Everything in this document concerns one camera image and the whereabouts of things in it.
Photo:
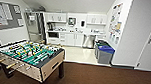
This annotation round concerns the white paper note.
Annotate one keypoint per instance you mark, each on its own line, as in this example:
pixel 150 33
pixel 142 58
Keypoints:
pixel 31 17

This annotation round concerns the blue recycling bin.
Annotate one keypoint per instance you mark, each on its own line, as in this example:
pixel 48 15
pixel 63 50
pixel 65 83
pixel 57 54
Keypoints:
pixel 98 41

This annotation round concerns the grey bin blue lid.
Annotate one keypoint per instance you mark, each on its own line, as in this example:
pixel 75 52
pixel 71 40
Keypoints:
pixel 106 56

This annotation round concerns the white wide drawer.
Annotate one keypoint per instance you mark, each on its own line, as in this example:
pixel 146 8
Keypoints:
pixel 53 40

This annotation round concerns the white drawer stack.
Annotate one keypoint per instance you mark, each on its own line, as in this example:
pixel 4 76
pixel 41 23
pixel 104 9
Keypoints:
pixel 62 38
pixel 100 37

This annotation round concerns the stainless steel refrigerator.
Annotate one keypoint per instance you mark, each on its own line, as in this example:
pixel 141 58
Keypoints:
pixel 35 28

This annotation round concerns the white wall cabinet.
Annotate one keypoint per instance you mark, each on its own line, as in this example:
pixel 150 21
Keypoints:
pixel 56 17
pixel 96 19

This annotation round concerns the green foosball table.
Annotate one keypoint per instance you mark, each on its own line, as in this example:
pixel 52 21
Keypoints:
pixel 30 54

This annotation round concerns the white door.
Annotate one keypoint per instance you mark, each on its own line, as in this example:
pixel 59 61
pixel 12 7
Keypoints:
pixel 149 49

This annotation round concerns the black built-in microwave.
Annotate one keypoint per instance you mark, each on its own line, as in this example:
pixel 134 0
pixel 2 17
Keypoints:
pixel 53 34

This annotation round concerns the stainless steel dishwasher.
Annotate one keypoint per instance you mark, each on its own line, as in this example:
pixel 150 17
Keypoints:
pixel 89 41

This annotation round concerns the large colourful wall poster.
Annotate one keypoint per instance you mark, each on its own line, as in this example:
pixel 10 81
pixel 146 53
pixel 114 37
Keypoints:
pixel 116 17

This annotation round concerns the white two-door sink cabinet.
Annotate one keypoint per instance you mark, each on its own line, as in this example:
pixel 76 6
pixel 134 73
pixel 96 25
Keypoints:
pixel 74 40

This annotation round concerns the grey crumpled bundle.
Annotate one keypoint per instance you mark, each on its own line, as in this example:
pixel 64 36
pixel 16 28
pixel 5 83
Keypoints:
pixel 41 9

